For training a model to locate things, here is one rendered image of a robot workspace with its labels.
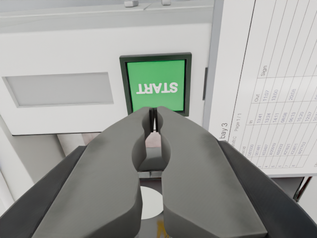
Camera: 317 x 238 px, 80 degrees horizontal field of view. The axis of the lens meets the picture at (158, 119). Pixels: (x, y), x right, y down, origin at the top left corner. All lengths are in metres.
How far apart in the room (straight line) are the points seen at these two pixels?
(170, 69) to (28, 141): 0.18
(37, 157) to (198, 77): 0.21
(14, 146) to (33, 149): 0.03
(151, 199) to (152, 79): 0.26
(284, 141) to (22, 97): 0.26
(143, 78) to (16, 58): 0.10
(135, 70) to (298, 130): 0.17
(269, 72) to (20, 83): 0.21
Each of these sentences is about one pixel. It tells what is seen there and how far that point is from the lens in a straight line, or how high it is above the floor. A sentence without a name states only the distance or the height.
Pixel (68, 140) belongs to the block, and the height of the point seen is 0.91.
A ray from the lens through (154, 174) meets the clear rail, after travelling 0.32.
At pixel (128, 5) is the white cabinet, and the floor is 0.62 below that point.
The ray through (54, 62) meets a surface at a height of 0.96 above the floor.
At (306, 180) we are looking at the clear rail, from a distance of 0.41.
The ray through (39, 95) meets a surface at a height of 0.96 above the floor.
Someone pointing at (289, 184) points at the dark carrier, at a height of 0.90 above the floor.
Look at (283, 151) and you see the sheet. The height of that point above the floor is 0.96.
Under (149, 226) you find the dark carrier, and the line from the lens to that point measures 0.45.
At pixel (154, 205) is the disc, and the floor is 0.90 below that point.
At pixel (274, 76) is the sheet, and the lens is 0.19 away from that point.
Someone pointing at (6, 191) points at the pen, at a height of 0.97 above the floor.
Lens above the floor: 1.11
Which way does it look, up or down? 58 degrees down
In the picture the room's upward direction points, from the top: 180 degrees clockwise
